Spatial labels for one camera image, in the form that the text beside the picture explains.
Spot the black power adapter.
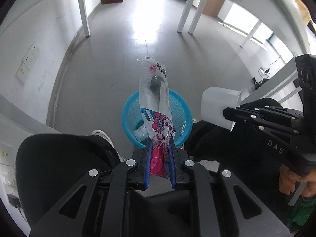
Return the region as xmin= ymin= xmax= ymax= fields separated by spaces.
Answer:
xmin=7 ymin=194 xmax=21 ymax=208

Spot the person's left leg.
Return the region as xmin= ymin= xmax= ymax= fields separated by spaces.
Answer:
xmin=16 ymin=134 xmax=121 ymax=227

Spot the person's right leg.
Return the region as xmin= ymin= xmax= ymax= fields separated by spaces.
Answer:
xmin=184 ymin=97 xmax=304 ymax=228

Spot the white plastic cup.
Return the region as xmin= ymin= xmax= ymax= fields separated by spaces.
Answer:
xmin=201 ymin=87 xmax=242 ymax=131

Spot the person's leg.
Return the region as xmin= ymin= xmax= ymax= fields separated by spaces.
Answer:
xmin=184 ymin=97 xmax=304 ymax=228
xmin=16 ymin=134 xmax=121 ymax=227

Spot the white wall socket panel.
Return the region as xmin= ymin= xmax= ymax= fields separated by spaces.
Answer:
xmin=16 ymin=41 xmax=40 ymax=85

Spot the pink printed clear bag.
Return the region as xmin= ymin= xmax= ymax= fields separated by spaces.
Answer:
xmin=139 ymin=57 xmax=175 ymax=178

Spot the person's right hand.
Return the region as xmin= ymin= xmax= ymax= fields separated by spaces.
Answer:
xmin=278 ymin=164 xmax=316 ymax=198

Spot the blue plastic waste basket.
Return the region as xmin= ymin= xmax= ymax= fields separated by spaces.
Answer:
xmin=122 ymin=89 xmax=193 ymax=148

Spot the white left sneaker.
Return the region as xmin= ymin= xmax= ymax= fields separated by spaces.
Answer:
xmin=91 ymin=130 xmax=125 ymax=162

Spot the green sleeve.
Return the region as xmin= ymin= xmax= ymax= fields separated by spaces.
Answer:
xmin=287 ymin=196 xmax=315 ymax=233

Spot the white table leg pair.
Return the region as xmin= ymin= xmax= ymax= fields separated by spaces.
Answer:
xmin=176 ymin=0 xmax=212 ymax=35

